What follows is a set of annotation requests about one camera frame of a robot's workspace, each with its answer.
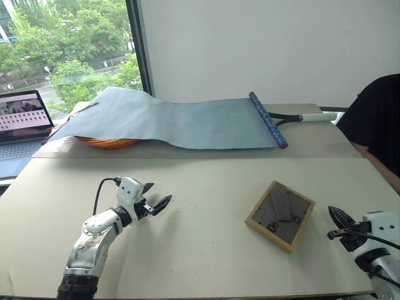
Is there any grey laptop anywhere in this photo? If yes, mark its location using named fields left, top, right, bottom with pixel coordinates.
left=0, top=89, right=56, bottom=181

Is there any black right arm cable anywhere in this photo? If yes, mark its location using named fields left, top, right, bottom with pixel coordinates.
left=343, top=228, right=400, bottom=251

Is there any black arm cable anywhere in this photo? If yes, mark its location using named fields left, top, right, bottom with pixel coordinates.
left=92, top=177, right=123, bottom=216
left=343, top=228, right=400, bottom=251

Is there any black racket with white handle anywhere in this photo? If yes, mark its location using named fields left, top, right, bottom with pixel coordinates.
left=267, top=111, right=341, bottom=128

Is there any orange woven basket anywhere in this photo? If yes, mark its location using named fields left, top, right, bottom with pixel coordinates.
left=74, top=135, right=141, bottom=151

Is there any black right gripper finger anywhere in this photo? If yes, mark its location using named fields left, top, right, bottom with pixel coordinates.
left=326, top=229, right=348, bottom=241
left=327, top=205, right=356, bottom=231

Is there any black window frame post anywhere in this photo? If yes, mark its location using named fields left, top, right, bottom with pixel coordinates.
left=126, top=0, right=154, bottom=97

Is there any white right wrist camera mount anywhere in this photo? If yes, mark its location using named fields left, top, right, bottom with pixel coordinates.
left=361, top=211, right=400, bottom=245

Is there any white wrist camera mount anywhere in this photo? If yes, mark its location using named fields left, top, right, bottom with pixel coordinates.
left=116, top=176, right=146, bottom=220
left=361, top=211, right=400, bottom=245

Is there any wooden framed tray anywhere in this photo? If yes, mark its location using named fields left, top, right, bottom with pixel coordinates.
left=244, top=179, right=316, bottom=255

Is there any blue hanging scroll with roller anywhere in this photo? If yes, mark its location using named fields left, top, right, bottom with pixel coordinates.
left=41, top=86, right=289, bottom=151

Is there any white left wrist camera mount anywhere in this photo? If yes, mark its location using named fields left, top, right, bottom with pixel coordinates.
left=116, top=176, right=146, bottom=220

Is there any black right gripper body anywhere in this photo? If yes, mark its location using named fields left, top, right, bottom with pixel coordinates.
left=340, top=221, right=373, bottom=253

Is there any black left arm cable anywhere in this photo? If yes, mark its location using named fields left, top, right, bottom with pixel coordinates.
left=92, top=177, right=123, bottom=216

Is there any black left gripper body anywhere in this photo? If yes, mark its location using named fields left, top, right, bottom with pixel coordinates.
left=134, top=196, right=158, bottom=221

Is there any person in black shirt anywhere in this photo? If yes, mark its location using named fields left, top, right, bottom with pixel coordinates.
left=335, top=73, right=400, bottom=179

